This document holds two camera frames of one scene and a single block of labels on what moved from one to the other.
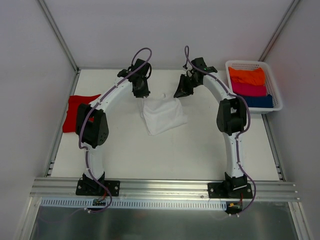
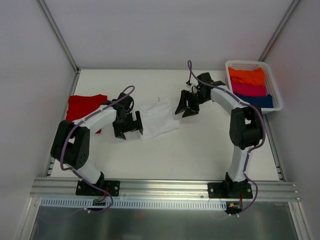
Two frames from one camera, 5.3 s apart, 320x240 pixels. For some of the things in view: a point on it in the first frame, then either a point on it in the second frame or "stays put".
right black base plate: (219, 190) stays put
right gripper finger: (185, 89) → (189, 112)
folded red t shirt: (74, 102) stays put
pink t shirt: (244, 89) stays put
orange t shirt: (255, 77) stays put
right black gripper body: (187, 81) → (191, 99)
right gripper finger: (185, 86) → (182, 105)
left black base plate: (84, 189) stays put
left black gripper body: (139, 85) → (127, 124)
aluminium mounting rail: (65, 188) stays put
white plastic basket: (271, 86) stays put
